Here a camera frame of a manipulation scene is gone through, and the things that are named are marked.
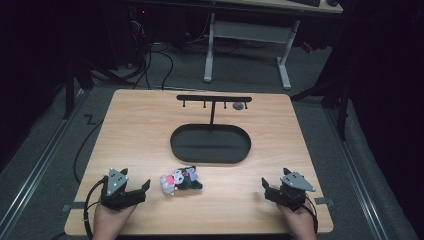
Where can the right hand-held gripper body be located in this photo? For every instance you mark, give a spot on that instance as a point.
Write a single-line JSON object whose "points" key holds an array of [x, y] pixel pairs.
{"points": [[296, 182]]}

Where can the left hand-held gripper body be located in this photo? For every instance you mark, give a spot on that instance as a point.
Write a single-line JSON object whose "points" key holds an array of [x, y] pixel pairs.
{"points": [[116, 181]]}

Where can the black and pink plush toy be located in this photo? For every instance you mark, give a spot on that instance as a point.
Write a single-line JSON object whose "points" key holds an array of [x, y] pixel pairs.
{"points": [[181, 180]]}

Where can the black hook stand with tray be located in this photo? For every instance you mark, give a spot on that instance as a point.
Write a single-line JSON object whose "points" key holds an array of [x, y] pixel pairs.
{"points": [[210, 143]]}

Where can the person's right hand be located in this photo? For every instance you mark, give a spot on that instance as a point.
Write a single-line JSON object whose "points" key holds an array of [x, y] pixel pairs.
{"points": [[298, 221]]}

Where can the person's left hand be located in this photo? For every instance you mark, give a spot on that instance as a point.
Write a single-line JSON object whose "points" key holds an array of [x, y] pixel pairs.
{"points": [[110, 221]]}

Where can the grey tape strip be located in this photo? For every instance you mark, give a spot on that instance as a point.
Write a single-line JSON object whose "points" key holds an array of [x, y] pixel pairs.
{"points": [[323, 201], [71, 206]]}

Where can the black metal stand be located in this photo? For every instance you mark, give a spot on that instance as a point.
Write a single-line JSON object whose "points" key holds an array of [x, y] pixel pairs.
{"points": [[70, 90], [341, 113]]}

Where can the grey round table grommet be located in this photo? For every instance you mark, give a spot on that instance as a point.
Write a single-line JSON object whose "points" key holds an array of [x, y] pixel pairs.
{"points": [[237, 106]]}

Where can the white metal desk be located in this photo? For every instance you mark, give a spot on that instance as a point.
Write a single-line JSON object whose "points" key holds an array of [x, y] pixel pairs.
{"points": [[248, 31]]}

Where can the black keyboard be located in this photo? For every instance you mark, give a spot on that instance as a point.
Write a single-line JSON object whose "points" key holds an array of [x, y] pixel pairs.
{"points": [[306, 2]]}

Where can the aluminium floor rail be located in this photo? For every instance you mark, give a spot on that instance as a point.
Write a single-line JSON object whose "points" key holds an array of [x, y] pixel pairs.
{"points": [[353, 170], [33, 175]]}

